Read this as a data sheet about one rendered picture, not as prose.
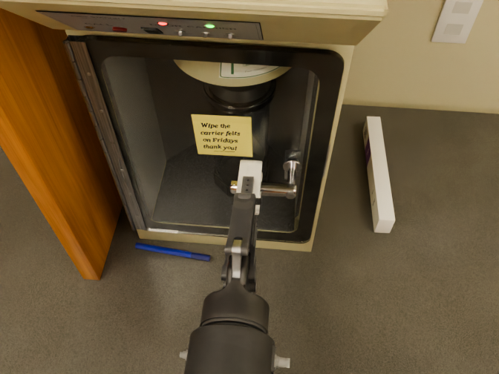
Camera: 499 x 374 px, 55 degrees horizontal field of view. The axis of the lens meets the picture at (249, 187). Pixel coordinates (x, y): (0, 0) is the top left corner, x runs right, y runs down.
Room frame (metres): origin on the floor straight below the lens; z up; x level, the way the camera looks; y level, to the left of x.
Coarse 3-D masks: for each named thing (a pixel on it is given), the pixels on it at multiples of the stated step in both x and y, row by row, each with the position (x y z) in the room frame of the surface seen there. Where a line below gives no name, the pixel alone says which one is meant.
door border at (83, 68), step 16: (80, 48) 0.44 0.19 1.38; (80, 64) 0.45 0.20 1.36; (96, 80) 0.44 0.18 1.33; (96, 96) 0.44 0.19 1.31; (96, 112) 0.45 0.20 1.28; (96, 128) 0.44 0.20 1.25; (112, 128) 0.44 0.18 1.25; (112, 144) 0.44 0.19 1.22; (112, 160) 0.45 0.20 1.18; (112, 176) 0.44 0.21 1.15; (128, 176) 0.44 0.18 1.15; (128, 192) 0.44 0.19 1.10; (128, 208) 0.45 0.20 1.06; (144, 224) 0.44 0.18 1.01
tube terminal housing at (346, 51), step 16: (80, 32) 0.46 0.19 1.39; (96, 32) 0.45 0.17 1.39; (320, 48) 0.43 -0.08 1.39; (336, 48) 0.43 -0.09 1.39; (352, 48) 0.43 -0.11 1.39; (336, 112) 0.43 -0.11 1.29; (336, 128) 0.43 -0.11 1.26; (320, 192) 0.43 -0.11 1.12; (176, 240) 0.45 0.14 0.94; (192, 240) 0.45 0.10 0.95; (208, 240) 0.45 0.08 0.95; (224, 240) 0.44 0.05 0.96; (256, 240) 0.44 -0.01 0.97
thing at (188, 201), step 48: (96, 48) 0.44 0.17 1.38; (144, 48) 0.44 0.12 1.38; (192, 48) 0.43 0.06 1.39; (240, 48) 0.43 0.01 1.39; (288, 48) 0.43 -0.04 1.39; (144, 96) 0.44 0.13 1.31; (192, 96) 0.43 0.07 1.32; (240, 96) 0.43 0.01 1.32; (288, 96) 0.42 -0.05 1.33; (336, 96) 0.42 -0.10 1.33; (144, 144) 0.44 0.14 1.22; (192, 144) 0.43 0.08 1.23; (288, 144) 0.42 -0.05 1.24; (144, 192) 0.44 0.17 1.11; (192, 192) 0.44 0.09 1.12; (288, 240) 0.42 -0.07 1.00
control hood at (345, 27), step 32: (0, 0) 0.34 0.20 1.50; (32, 0) 0.34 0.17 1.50; (64, 0) 0.34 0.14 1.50; (96, 0) 0.33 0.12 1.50; (128, 0) 0.33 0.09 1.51; (160, 0) 0.33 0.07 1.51; (192, 0) 0.33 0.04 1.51; (224, 0) 0.33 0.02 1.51; (256, 0) 0.33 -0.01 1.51; (288, 0) 0.33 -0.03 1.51; (320, 0) 0.33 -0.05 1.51; (352, 0) 0.33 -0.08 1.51; (384, 0) 0.33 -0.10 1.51; (288, 32) 0.37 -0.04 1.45; (320, 32) 0.36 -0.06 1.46; (352, 32) 0.35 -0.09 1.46
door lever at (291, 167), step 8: (288, 160) 0.42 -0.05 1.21; (288, 168) 0.41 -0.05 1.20; (296, 168) 0.42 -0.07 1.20; (288, 176) 0.40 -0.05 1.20; (232, 184) 0.38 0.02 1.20; (264, 184) 0.38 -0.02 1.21; (272, 184) 0.38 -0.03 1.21; (280, 184) 0.38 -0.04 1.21; (288, 184) 0.38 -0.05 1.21; (232, 192) 0.38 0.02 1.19; (264, 192) 0.37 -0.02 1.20; (272, 192) 0.37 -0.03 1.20; (280, 192) 0.37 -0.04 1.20; (288, 192) 0.37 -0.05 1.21; (296, 192) 0.37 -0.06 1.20
